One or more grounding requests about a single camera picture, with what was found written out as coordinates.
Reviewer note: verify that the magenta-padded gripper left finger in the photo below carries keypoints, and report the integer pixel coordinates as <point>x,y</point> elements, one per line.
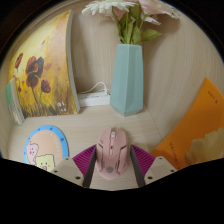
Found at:
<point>68,167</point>

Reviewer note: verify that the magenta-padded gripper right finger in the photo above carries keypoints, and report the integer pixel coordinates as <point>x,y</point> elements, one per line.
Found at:
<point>159,166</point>

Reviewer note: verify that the pink computer mouse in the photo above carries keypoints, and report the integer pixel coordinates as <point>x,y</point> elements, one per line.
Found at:
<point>111,153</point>

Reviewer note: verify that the round blue-rimmed cartoon mouse pad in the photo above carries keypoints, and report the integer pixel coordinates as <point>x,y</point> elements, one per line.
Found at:
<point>46,143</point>

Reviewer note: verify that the white power strip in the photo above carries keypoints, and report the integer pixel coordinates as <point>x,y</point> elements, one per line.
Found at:
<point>93,99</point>

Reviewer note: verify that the green-covered book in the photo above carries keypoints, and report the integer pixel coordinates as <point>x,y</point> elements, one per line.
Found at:
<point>13,103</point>

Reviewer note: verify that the pale teal faceted vase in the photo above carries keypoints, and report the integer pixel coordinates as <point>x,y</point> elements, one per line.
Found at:
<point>127,80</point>

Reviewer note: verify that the yellow poppy painting canvas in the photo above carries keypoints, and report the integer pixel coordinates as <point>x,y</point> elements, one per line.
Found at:
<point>46,66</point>

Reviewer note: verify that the white and pink flower bouquet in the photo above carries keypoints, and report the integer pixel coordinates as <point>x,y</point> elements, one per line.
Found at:
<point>130,23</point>

